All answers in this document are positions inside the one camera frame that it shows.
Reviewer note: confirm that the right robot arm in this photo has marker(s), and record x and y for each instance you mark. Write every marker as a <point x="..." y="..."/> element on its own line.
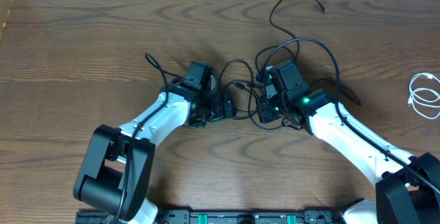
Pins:
<point x="406" y="186"/>

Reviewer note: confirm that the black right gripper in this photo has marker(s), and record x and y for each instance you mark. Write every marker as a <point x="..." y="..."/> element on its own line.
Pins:
<point x="264" y="114"/>

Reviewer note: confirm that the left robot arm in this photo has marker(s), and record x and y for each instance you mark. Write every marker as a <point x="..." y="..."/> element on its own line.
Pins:
<point x="116" y="168"/>

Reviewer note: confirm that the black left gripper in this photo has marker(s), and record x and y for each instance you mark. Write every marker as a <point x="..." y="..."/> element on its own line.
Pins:
<point x="218" y="100"/>

